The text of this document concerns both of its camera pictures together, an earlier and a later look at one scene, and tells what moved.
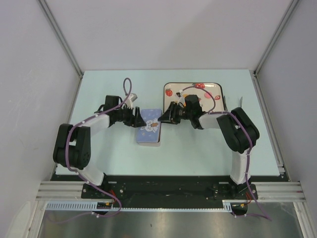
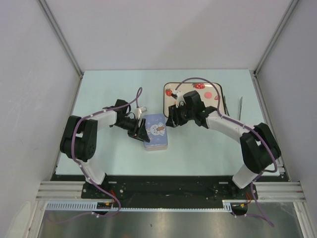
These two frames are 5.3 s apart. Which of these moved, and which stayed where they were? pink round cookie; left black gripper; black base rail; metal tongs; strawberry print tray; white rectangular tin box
Moved: left black gripper; white rectangular tin box
Stayed: black base rail; strawberry print tray; metal tongs; pink round cookie
